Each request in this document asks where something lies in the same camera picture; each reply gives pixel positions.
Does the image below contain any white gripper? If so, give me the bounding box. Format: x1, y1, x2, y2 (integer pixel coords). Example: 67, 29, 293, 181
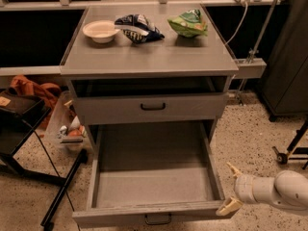
216, 162, 257, 217

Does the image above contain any grey drawer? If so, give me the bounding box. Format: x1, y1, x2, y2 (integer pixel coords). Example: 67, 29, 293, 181
73, 121, 225, 228
74, 93, 227, 125

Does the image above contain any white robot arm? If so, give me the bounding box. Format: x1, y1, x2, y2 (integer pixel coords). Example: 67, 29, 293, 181
216, 163, 308, 217

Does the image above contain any grey top drawer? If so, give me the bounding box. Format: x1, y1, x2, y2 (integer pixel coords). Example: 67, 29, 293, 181
74, 93, 227, 125

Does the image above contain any grey drawer cabinet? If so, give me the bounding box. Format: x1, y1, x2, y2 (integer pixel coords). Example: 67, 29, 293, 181
61, 4, 238, 150

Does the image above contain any black wheeled tripod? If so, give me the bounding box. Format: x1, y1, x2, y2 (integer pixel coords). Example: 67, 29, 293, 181
272, 119, 308, 169

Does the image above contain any dark grey cabinet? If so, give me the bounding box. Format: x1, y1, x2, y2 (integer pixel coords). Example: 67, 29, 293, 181
257, 0, 308, 122

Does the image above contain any metal pole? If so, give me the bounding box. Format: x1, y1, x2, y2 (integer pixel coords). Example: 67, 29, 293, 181
235, 0, 278, 106

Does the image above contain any green chip bag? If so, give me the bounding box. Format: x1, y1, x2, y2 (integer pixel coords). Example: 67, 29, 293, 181
167, 9, 207, 39

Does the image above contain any clear plastic bin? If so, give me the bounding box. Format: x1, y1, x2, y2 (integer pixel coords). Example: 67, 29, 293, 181
45, 90, 90, 150

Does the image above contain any blue chip bag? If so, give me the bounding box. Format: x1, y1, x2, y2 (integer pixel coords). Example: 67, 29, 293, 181
115, 14, 165, 43

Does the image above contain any white paper bowl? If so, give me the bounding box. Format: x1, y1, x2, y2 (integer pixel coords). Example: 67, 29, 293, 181
83, 20, 119, 43

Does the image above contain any black stand with bag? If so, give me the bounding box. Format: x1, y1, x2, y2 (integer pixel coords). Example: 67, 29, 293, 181
0, 90, 88, 231

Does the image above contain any orange jacket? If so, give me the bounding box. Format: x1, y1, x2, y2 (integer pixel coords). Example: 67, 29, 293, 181
3, 75, 62, 129

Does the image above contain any white power cable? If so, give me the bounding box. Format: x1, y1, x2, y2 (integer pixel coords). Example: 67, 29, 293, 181
224, 2, 250, 46

